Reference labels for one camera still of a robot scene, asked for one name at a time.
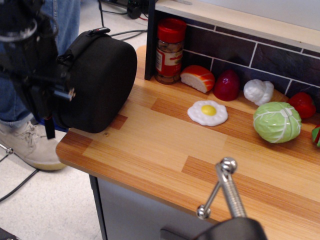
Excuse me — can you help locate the toy fried egg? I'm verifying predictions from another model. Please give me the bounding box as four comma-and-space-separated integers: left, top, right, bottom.
187, 100, 228, 127

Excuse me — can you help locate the toy red green vegetable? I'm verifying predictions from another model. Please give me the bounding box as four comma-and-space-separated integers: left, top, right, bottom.
311, 125, 320, 148

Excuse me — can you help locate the black device on floor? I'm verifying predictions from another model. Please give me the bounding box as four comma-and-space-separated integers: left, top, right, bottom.
127, 0, 149, 20

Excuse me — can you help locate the beige sneaker shoe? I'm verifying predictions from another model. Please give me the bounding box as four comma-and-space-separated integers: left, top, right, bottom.
0, 121, 66, 171

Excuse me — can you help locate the toy white mushroom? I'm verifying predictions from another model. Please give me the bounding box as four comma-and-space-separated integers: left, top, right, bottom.
243, 79, 274, 106

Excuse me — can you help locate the grey cabinet under table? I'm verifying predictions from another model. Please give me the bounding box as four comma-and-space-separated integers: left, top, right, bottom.
89, 175, 213, 240

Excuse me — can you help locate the toy green cabbage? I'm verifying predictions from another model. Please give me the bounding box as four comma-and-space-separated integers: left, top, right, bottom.
253, 101, 302, 144

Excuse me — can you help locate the metal clamp screw handle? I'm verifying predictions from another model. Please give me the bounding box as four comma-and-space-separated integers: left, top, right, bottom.
196, 157, 247, 220

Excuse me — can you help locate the red lid spice jar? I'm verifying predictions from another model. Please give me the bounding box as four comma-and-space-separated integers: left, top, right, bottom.
155, 17, 187, 85

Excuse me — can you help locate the small metal ball rod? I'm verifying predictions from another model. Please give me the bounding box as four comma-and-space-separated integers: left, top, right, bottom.
0, 144, 14, 155

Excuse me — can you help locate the person blue jeans leg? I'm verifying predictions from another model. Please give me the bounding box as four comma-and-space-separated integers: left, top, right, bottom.
0, 0, 81, 129

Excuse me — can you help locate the black clamp body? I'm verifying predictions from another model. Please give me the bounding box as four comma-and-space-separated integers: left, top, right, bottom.
194, 217, 268, 240

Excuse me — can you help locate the black floor cable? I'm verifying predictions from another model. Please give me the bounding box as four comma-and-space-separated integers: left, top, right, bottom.
0, 154, 40, 203

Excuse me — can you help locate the toy red pepper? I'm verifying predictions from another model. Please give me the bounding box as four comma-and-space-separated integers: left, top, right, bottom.
287, 92, 316, 119

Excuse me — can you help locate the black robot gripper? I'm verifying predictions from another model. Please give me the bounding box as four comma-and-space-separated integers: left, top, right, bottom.
0, 57, 76, 120

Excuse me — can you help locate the black zipper case bag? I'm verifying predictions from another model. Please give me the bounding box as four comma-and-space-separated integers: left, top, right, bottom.
44, 27, 137, 139

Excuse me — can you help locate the toy orange bread slice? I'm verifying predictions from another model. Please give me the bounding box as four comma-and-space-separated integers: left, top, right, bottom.
180, 65, 216, 93

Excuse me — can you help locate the blue object under bag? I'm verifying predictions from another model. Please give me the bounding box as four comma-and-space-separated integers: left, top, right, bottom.
54, 123, 69, 133

